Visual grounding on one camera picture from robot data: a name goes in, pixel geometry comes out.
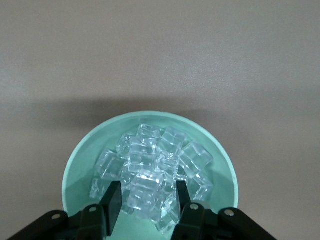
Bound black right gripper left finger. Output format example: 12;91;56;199
9;180;124;240

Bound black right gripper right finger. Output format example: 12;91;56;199
171;181;276;240

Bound clear plastic ice cube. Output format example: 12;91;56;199
185;172;214;201
154;211;179;235
128;136;159;164
115;133;133;160
89;177;113;200
180;140;214;180
95;148;126;181
154;149;180;174
136;123;162;141
129;168;168;219
159;126;188;154

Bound green ceramic bowl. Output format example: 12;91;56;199
60;110;239;240

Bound brown table cover mat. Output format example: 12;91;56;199
0;0;320;240

